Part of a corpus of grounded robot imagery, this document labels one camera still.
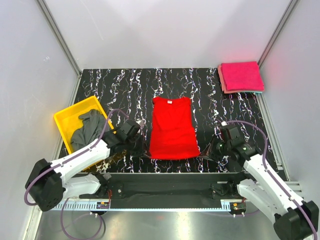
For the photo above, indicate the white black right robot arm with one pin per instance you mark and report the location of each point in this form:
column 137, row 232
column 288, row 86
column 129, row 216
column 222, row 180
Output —
column 292, row 217

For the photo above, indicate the folded teal t-shirt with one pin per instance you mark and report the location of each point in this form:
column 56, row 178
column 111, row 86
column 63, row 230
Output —
column 253, row 92

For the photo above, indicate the red t-shirt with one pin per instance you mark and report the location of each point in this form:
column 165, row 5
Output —
column 173, row 136

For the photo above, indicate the right aluminium corner post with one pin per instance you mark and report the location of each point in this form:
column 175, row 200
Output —
column 292, row 5

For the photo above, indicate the white slotted cable duct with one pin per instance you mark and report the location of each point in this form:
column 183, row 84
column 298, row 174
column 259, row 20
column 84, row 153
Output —
column 119, row 206

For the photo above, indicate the yellow plastic bin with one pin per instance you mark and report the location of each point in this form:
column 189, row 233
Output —
column 67, row 122

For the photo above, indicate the aluminium corner post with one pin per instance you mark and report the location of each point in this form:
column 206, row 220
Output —
column 292, row 5
column 58, row 35

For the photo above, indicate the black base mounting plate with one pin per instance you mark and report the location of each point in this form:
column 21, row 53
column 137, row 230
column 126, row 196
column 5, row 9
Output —
column 179, row 188

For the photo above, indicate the left aluminium corner post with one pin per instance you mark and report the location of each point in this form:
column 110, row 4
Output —
column 58, row 35

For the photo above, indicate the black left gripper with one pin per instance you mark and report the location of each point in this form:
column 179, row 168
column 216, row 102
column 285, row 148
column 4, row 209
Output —
column 142, row 150

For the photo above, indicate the grey t-shirt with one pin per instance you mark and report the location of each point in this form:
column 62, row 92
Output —
column 93, row 123

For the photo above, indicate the folded salmon pink t-shirt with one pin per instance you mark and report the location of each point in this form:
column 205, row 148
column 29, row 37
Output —
column 223, row 85

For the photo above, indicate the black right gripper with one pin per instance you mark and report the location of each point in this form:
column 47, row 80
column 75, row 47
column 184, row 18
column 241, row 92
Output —
column 209, row 153

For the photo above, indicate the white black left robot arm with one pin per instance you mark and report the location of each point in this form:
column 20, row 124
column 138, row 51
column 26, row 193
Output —
column 51, row 182

